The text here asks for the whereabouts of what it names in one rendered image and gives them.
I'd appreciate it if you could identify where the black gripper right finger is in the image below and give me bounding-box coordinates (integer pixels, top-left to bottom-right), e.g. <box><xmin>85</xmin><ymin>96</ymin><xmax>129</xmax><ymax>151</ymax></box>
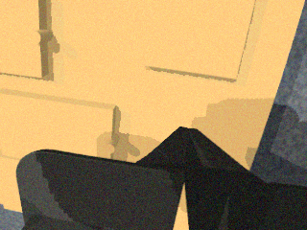
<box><xmin>184</xmin><ymin>127</ymin><xmax>307</xmax><ymax>230</ymax></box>

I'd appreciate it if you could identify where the tan square board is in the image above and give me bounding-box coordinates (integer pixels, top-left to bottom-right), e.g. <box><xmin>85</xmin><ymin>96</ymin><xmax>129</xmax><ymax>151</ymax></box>
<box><xmin>0</xmin><ymin>0</ymin><xmax>305</xmax><ymax>213</ymax></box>

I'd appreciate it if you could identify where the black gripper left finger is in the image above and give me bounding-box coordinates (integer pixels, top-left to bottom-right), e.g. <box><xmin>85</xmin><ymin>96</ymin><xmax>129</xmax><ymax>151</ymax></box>
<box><xmin>15</xmin><ymin>126</ymin><xmax>190</xmax><ymax>230</ymax></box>

